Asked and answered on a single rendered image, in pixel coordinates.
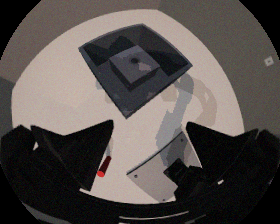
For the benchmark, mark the red peg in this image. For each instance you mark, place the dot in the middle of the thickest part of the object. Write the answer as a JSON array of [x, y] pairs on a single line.
[[104, 167]]

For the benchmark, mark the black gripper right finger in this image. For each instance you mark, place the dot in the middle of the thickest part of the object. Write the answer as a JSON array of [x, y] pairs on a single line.
[[215, 150]]

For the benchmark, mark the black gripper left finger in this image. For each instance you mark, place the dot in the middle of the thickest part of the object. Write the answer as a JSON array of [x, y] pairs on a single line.
[[80, 152]]

